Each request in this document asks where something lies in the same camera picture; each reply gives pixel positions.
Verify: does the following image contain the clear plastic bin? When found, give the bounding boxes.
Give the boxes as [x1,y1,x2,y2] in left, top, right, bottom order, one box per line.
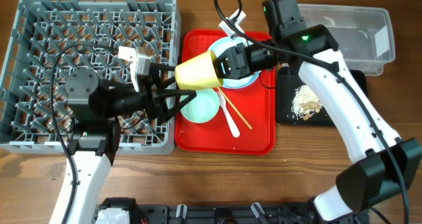
[282,4,396,76]

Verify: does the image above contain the red plastic tray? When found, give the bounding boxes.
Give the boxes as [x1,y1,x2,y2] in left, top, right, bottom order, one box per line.
[174,28,276,156]

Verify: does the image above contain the green bowl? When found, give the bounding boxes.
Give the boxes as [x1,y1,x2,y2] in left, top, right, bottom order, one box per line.
[181,89,220,123]

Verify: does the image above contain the rice and nut scraps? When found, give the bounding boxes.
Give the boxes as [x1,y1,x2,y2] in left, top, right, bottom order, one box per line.
[291,85,323,121]

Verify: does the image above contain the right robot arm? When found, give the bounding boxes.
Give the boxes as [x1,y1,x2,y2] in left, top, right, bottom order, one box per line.
[214,0,421,222]

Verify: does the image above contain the wooden chopstick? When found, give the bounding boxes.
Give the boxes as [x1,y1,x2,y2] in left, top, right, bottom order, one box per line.
[217,87,253,130]

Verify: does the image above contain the light blue plate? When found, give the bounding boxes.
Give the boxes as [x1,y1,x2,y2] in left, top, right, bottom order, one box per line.
[206,36,262,90]

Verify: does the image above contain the light blue bowl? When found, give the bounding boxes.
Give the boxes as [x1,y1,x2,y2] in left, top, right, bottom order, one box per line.
[222,71,260,89]

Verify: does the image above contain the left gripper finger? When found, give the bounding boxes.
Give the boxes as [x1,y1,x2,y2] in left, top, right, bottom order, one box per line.
[150,63,175,89]
[154,89,196,122]

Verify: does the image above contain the white plastic fork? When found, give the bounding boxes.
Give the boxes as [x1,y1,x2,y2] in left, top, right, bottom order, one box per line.
[217,92,240,138]

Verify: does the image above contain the yellow cup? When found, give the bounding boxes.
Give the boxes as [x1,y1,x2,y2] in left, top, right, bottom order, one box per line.
[175,51,224,90]

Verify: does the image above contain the grey dishwasher rack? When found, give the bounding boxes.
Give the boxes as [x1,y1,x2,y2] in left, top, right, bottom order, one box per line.
[1,0,181,154]

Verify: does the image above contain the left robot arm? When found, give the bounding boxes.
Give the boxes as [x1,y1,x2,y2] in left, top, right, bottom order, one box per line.
[50,64,196,223]

